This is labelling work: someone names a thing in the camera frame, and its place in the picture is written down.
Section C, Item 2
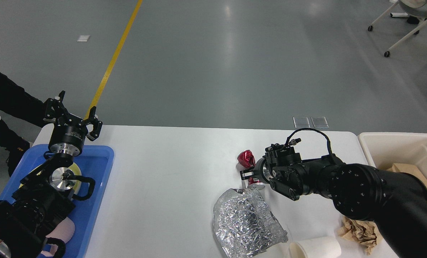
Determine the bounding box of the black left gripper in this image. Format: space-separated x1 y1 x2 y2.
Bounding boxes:
43 90 103 157

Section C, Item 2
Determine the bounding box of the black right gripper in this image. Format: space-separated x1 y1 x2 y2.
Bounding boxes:
240 157 271 184

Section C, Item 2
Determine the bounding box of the crushed red can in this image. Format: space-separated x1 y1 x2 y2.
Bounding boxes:
237 150 265 190

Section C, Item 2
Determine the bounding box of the aluminium foil sheet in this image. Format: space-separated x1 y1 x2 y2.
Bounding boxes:
212 189 288 258

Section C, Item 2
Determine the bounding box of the yellow plate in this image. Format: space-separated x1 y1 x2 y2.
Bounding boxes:
12 160 89 205

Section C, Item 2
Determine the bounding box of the pink mug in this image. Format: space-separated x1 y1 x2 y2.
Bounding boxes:
41 217 75 257

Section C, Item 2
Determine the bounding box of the brown paper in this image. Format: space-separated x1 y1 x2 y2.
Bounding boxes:
337 216 383 256

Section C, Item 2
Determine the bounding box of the brown paper bag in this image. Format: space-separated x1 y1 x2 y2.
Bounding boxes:
387 163 427 212

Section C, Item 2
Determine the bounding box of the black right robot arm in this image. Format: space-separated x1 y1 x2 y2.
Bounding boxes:
241 133 427 258

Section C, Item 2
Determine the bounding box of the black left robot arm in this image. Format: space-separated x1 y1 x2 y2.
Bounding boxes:
0 91 102 258

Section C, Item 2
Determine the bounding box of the blue plastic tray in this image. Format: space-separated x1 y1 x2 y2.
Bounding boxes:
0 145 114 258

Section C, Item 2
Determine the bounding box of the person in black clothes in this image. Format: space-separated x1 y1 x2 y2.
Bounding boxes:
0 72 48 176

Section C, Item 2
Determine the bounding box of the white paper cup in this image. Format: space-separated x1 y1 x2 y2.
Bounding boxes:
289 236 341 258

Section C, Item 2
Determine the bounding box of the beige plastic bin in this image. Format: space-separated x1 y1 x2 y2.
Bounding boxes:
358 132 427 172

